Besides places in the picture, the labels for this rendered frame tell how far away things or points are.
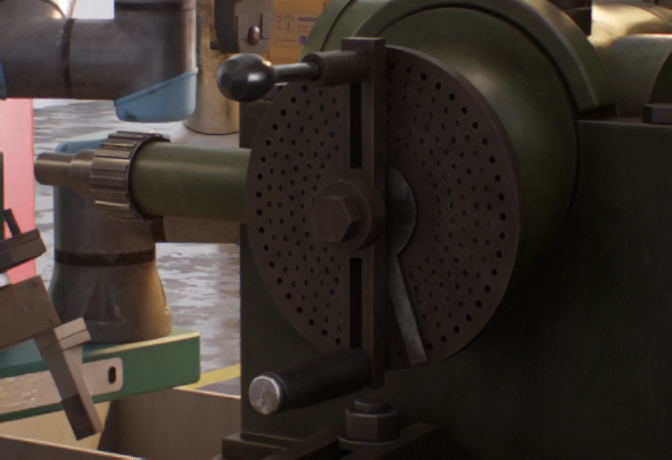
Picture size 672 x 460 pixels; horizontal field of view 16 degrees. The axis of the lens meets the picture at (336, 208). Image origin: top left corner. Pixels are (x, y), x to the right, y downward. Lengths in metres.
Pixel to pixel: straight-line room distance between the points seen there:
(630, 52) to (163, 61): 0.78
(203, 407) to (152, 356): 1.13
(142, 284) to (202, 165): 1.22
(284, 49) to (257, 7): 7.97
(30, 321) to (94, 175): 0.63
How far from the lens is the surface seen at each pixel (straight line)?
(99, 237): 2.62
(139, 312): 2.63
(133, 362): 2.62
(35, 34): 2.15
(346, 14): 1.50
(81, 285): 2.63
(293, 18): 10.02
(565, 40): 1.35
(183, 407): 3.79
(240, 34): 2.07
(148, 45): 2.12
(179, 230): 2.62
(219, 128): 2.57
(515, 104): 1.34
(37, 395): 2.54
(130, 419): 3.87
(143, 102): 2.13
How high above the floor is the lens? 1.36
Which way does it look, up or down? 8 degrees down
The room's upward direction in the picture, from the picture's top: straight up
